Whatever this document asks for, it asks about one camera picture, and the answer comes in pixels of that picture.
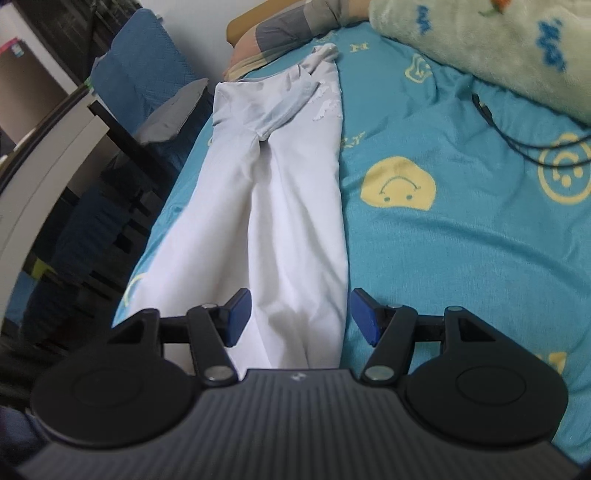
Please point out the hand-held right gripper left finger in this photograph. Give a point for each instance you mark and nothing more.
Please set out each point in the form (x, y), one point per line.
(238, 318)

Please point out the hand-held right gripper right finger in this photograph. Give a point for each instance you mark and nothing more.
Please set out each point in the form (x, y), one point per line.
(364, 319)

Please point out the white shirt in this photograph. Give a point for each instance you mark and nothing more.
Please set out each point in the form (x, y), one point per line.
(286, 194)

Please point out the blue smiley print bed sheet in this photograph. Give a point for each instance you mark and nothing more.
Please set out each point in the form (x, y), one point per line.
(452, 240)

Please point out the grey seat cushion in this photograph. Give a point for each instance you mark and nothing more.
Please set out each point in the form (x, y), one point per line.
(173, 113)

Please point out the white and black table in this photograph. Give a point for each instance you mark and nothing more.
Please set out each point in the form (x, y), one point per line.
(51, 184)

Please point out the blue covered chair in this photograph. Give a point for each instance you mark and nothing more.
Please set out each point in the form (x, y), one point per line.
(138, 60)

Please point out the mustard bed headboard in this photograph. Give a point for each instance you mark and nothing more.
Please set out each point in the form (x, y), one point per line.
(240, 27)

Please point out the patchwork pillow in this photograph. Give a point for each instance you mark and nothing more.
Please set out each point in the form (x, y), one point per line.
(295, 32)

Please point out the green fleece printed blanket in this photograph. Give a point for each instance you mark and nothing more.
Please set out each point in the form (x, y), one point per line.
(498, 41)

